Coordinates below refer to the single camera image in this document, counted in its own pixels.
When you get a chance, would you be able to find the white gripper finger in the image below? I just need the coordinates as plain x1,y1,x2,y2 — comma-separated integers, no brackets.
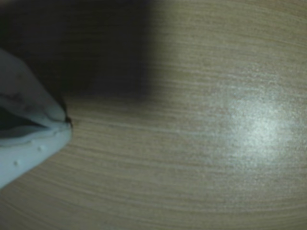
0,48,67,123
0,123,73,190

